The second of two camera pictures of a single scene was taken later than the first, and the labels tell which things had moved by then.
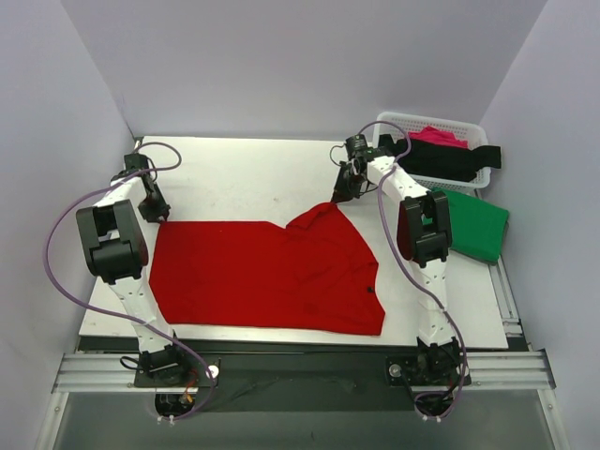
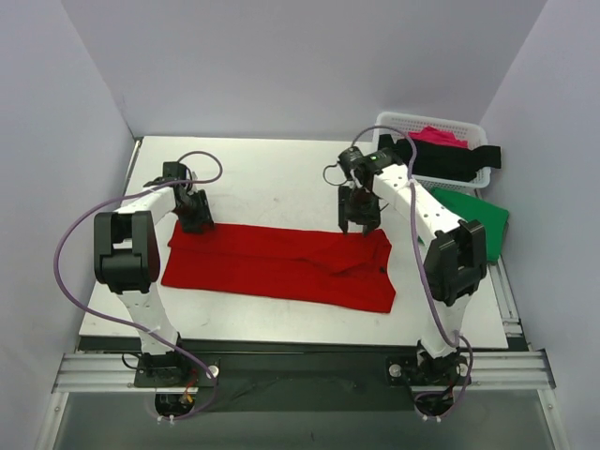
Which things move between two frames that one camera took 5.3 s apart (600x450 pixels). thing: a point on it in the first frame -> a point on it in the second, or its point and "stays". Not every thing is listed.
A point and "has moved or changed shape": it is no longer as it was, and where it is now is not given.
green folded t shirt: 477,229 stays
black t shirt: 442,161 stays
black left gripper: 156,207 -> 195,214
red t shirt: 316,276 has moved or changed shape
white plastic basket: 394,124 stays
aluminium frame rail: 517,367 stays
